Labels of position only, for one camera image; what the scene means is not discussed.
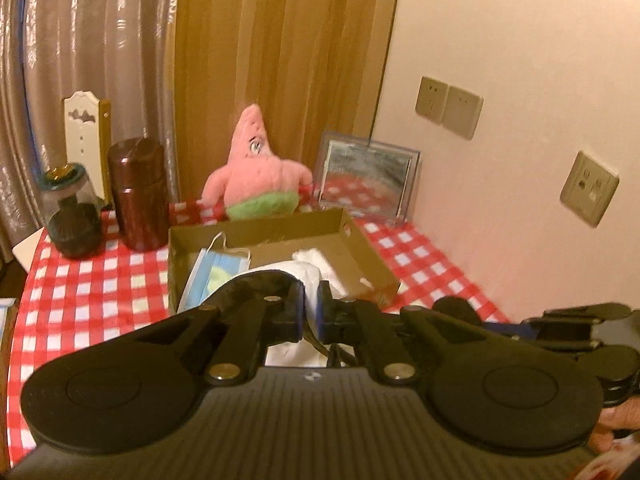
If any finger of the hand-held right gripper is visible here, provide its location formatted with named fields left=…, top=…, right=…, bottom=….
left=432, top=296, right=606, bottom=353
left=522, top=302, right=633, bottom=323

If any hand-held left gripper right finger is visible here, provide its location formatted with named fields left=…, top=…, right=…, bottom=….
left=316, top=281, right=506, bottom=386

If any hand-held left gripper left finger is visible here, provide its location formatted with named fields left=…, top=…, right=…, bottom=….
left=132, top=285, right=307, bottom=386

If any brown cardboard box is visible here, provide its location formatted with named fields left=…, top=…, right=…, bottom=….
left=167, top=208, right=402, bottom=313

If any blue face mask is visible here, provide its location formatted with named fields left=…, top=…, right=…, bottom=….
left=177, top=232, right=253, bottom=313

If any person's right forearm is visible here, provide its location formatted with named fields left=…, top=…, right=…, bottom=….
left=575, top=435, right=640, bottom=480

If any person's right hand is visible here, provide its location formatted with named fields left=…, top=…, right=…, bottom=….
left=590, top=395, right=640, bottom=456

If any pink starfish plush toy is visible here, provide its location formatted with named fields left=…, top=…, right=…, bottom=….
left=201, top=104, right=313, bottom=221

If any red checked tablecloth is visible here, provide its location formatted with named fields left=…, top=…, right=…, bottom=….
left=7, top=175, right=511, bottom=461

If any brown cylindrical canister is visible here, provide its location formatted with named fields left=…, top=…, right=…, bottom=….
left=107, top=137, right=171, bottom=252

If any dark glass jar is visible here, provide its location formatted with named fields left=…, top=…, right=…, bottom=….
left=40, top=162, right=106, bottom=260

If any wooden wardrobe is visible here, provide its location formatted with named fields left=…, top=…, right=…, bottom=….
left=172, top=0, right=403, bottom=206

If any white flat board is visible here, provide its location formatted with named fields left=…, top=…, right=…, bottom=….
left=12, top=227, right=47, bottom=273

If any beige sheer curtain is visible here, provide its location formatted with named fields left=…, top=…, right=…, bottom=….
left=22, top=0, right=181, bottom=201
left=0, top=0, right=31, bottom=261

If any beige wall socket with switch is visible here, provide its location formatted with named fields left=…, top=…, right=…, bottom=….
left=560, top=150, right=620, bottom=228

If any clear picture frame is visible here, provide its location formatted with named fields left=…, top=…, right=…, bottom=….
left=317, top=131, right=422, bottom=226

